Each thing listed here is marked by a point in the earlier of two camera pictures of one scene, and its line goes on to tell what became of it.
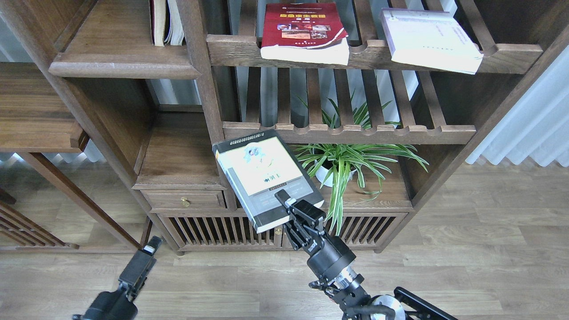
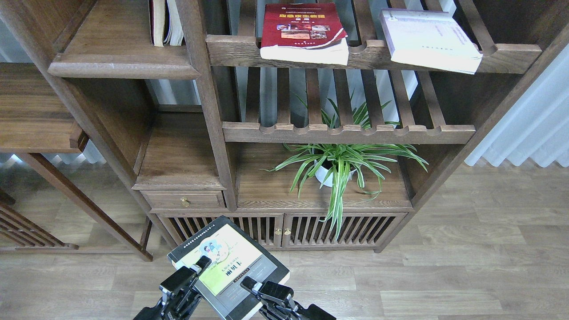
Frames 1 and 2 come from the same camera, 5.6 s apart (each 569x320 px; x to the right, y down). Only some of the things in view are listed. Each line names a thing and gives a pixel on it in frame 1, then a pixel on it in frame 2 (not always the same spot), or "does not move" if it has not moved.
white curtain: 538,128 does not move
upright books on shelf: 166,23 does not move
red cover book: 310,32 does not move
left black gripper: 116,305 to 180,305
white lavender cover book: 431,38 does not move
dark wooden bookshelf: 213,119 does not move
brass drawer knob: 185,202 does not move
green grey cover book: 258,165 to 234,254
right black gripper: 330,256 to 289,310
